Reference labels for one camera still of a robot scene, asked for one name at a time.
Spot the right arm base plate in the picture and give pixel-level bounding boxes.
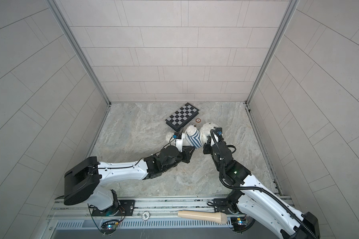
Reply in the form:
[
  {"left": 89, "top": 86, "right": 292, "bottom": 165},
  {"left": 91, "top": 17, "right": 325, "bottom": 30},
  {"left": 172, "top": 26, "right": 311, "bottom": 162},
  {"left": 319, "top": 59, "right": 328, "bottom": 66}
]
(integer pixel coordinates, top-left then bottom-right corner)
[{"left": 207, "top": 198, "right": 246, "bottom": 215}]

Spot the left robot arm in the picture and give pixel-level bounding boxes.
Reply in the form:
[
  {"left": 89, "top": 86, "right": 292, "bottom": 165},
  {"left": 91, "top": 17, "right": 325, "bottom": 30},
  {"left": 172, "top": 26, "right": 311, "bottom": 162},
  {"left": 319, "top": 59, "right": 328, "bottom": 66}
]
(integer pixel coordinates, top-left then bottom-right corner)
[{"left": 63, "top": 145, "right": 195, "bottom": 211}]

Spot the white teddy bear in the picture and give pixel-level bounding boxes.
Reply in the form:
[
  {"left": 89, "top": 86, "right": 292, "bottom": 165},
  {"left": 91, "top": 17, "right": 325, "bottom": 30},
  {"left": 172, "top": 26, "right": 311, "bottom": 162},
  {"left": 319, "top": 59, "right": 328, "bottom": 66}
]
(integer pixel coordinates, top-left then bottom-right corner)
[{"left": 181, "top": 122, "right": 219, "bottom": 148}]

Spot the left green circuit board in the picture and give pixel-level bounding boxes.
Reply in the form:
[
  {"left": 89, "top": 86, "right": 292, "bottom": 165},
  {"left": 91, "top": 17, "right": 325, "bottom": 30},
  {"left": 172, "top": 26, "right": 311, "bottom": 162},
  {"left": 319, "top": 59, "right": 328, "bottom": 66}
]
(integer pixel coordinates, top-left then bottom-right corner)
[{"left": 101, "top": 219, "right": 120, "bottom": 235}]

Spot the black folded chess board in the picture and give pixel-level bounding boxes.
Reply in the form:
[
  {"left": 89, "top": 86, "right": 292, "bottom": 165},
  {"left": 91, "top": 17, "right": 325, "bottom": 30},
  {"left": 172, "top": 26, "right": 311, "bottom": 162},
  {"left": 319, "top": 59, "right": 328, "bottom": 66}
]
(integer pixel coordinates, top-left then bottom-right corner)
[{"left": 165, "top": 103, "right": 199, "bottom": 132}]

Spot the aluminium mounting rail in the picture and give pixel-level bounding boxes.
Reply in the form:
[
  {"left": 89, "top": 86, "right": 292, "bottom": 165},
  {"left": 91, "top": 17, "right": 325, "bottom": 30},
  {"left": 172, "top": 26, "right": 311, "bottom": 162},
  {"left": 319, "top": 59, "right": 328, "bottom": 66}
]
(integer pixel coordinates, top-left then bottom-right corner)
[{"left": 47, "top": 195, "right": 298, "bottom": 220}]

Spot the right green circuit board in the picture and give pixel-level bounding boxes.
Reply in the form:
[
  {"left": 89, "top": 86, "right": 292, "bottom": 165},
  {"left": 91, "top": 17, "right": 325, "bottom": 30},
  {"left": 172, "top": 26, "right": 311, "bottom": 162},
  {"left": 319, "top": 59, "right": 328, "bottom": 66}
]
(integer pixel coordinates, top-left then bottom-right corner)
[{"left": 230, "top": 217, "right": 247, "bottom": 233}]

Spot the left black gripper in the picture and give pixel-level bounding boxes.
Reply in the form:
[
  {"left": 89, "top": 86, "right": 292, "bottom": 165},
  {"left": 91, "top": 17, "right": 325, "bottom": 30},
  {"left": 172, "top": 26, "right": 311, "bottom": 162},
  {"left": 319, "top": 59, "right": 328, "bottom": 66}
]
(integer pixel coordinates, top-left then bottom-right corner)
[{"left": 161, "top": 146, "right": 196, "bottom": 173}]

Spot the white round knob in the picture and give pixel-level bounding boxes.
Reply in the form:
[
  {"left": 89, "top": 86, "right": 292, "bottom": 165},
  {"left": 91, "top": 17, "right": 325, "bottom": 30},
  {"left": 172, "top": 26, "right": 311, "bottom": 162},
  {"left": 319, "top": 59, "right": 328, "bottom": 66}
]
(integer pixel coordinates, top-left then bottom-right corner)
[{"left": 142, "top": 211, "right": 150, "bottom": 221}]

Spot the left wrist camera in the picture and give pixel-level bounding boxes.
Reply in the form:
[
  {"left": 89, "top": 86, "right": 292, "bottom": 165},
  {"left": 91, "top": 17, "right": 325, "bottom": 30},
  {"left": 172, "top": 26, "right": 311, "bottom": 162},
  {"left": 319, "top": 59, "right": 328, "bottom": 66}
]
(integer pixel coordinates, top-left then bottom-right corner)
[{"left": 173, "top": 132, "right": 183, "bottom": 152}]

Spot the blue white striped sweater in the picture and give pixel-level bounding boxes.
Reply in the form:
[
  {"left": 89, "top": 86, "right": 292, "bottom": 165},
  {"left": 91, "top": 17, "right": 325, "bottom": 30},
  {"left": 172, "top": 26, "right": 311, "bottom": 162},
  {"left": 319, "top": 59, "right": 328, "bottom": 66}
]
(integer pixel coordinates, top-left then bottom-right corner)
[{"left": 185, "top": 127, "right": 203, "bottom": 148}]

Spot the beige handle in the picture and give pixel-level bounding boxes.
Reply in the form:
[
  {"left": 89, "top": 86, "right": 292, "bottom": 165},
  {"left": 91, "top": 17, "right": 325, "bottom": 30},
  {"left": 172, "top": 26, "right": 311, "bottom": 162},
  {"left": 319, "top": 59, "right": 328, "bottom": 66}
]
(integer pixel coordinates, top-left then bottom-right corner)
[{"left": 178, "top": 210, "right": 227, "bottom": 224}]

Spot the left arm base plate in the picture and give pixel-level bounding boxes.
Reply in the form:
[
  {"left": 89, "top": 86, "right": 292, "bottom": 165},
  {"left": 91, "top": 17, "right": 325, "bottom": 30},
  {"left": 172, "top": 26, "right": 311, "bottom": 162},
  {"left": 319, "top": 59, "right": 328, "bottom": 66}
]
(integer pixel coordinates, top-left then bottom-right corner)
[{"left": 89, "top": 200, "right": 136, "bottom": 217}]

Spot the black corrugated cable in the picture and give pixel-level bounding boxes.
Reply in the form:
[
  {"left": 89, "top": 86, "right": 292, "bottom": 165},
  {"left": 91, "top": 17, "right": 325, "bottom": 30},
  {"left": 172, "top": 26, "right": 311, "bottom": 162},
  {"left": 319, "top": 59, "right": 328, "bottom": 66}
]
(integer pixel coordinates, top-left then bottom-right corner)
[{"left": 210, "top": 129, "right": 318, "bottom": 239}]

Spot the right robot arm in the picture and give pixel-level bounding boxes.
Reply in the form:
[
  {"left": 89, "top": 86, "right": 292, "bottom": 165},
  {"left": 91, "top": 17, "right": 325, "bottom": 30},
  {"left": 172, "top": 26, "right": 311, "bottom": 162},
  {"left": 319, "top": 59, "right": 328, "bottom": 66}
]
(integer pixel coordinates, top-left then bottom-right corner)
[{"left": 203, "top": 142, "right": 321, "bottom": 239}]

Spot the green circuit board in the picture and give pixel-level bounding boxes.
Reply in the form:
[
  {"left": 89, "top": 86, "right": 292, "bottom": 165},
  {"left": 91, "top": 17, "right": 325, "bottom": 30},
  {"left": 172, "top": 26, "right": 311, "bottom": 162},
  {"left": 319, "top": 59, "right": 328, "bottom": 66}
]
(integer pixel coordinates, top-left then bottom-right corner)
[
  {"left": 101, "top": 219, "right": 120, "bottom": 235},
  {"left": 230, "top": 217, "right": 247, "bottom": 233}
]

